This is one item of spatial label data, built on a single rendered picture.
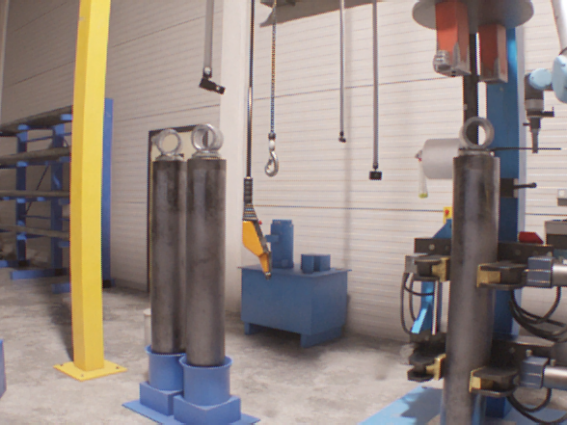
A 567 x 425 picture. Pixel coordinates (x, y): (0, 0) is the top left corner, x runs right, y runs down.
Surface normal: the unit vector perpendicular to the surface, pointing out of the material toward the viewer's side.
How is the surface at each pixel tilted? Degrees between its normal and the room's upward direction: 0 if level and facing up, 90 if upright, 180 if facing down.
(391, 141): 90
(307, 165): 90
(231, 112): 90
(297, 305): 90
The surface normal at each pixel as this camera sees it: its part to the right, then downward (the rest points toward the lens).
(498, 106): -0.63, 0.01
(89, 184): 0.77, 0.03
